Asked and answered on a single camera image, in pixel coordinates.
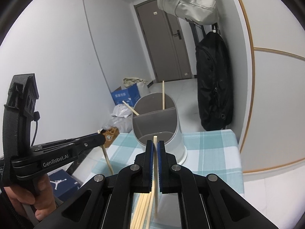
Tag lower grey plastic parcel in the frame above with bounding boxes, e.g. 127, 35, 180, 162
101, 116, 132, 133

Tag black hanging jacket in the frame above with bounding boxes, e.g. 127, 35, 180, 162
195, 23, 234, 131

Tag brown door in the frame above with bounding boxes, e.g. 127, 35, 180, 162
135, 0, 192, 82

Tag navy Jordan shoe box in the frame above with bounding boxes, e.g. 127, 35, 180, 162
49, 170, 81, 202

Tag blue cardboard box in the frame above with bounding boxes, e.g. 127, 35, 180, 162
111, 84, 141, 106

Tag person left hand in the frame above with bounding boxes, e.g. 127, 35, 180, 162
4, 174, 56, 221

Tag grey plastic parcel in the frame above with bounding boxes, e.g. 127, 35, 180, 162
112, 104, 132, 118
101, 116, 132, 133

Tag white Nike bag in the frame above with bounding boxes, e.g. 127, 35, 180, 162
157, 0, 219, 25

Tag upper grey plastic parcel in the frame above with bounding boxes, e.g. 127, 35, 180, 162
112, 104, 132, 118

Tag teal plaid tablecloth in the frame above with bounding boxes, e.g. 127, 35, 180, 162
82, 129, 245, 229

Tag white divided utensil holder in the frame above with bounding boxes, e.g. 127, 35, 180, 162
132, 93, 187, 164

